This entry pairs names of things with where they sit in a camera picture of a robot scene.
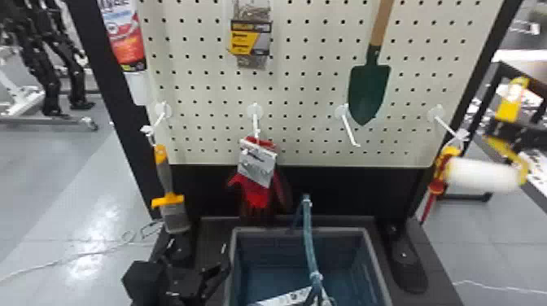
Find yellow grey brush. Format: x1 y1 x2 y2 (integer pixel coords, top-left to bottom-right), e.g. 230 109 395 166
150 142 192 235

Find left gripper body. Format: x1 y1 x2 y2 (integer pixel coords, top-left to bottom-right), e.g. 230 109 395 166
164 268 207 306

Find blue basket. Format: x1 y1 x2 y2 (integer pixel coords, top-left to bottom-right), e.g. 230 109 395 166
223 194 393 306

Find green trowel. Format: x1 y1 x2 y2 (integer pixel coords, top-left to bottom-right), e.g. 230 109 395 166
347 0 396 128

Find red gloves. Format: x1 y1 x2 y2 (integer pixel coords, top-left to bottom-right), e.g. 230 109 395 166
225 135 294 224

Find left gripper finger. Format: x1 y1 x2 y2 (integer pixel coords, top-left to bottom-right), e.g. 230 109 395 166
158 238 180 278
199 255 233 297

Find white cable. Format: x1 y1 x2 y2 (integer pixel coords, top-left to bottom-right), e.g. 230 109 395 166
0 219 164 284

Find red white packet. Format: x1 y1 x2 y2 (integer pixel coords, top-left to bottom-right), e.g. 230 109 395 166
96 0 155 106

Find yellow black packet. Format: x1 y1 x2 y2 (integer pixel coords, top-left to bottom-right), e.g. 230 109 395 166
229 0 274 70

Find white paint roller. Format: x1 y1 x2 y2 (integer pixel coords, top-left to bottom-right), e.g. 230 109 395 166
418 135 532 226

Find white pegboard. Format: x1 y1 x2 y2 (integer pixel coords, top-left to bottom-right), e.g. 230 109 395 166
63 0 525 295

